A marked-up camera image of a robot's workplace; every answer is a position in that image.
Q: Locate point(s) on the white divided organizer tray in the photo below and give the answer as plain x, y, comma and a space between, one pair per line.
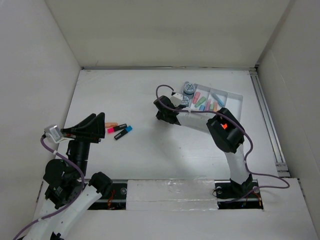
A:
225, 100

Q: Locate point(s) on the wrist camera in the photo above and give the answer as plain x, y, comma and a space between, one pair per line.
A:
176, 98
53, 132

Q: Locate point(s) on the pink cap black highlighter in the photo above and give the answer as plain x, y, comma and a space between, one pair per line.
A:
116, 128

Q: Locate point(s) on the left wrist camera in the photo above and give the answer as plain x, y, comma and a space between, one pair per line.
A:
53, 132

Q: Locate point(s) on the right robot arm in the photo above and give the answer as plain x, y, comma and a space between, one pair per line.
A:
227, 134

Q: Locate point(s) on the blue patterned tape roll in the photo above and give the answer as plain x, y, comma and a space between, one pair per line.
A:
189, 89

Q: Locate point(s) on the green cap clear marker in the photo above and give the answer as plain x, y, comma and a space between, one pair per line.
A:
211, 108

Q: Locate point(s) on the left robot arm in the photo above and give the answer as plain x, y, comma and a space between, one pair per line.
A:
67, 196

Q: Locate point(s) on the purple translucent marker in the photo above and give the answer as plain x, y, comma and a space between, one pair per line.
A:
207, 107

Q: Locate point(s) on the green eraser case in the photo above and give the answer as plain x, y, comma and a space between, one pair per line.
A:
200, 102

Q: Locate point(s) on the blue cap black highlighter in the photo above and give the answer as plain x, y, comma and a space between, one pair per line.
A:
123, 133

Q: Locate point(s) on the blue eraser case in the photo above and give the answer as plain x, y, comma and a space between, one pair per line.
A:
202, 107

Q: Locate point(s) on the aluminium frame profile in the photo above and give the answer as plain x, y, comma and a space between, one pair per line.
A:
279, 159

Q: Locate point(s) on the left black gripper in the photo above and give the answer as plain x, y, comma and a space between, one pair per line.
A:
92, 132

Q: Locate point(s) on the orange cap black highlighter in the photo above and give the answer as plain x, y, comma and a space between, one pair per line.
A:
224, 126

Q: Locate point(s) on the blue cap clear marker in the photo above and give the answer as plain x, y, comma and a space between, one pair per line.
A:
220, 102

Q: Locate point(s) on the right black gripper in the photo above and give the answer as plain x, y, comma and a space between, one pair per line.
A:
160, 114

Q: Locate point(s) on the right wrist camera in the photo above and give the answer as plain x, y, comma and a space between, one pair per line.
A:
176, 98

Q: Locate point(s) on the metal mounting rail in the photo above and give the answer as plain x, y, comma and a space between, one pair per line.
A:
176, 195

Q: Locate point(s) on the yellow cap translucent marker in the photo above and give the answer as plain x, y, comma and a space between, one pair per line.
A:
215, 106

